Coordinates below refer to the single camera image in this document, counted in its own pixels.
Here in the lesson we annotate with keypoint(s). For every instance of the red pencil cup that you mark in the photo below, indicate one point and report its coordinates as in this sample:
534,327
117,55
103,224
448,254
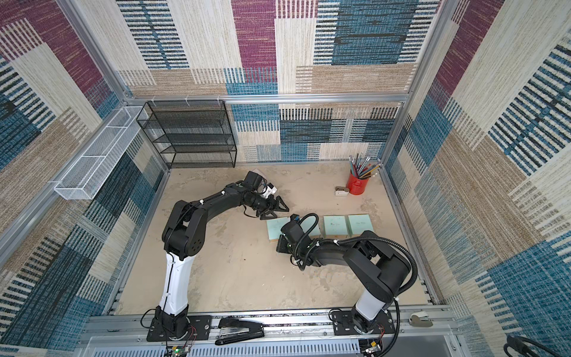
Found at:
355,185

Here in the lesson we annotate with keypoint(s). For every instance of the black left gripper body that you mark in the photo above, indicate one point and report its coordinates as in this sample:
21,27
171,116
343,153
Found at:
259,203

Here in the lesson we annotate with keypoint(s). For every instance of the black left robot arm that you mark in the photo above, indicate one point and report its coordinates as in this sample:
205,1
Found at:
184,236

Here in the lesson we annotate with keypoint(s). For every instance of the white tape dispenser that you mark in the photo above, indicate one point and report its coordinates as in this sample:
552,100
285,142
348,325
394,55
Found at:
341,191

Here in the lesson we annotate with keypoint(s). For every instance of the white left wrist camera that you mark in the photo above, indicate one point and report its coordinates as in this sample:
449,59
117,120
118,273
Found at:
268,190

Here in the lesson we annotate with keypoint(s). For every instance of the mint drawer jewelry box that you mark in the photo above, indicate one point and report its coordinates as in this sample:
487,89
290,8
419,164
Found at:
358,224

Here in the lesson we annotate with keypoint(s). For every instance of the black stapler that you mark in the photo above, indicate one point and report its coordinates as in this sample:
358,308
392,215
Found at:
240,331

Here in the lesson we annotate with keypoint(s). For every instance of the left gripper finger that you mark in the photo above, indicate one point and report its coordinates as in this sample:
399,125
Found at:
280,205
268,215

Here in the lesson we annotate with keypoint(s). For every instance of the white mesh wall basket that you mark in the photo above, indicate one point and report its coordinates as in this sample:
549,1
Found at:
87,175

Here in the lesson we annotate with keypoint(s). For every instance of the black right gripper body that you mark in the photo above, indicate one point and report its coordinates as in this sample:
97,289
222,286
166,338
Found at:
283,243

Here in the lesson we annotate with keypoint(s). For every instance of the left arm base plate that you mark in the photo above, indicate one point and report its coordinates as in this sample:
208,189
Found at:
192,328

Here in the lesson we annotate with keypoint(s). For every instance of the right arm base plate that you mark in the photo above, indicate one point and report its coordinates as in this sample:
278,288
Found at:
344,323

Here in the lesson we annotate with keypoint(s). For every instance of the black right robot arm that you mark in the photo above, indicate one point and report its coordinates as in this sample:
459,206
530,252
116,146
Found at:
385,268

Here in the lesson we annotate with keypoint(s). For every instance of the black wire shelf rack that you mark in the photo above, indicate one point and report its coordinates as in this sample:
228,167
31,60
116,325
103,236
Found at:
189,134

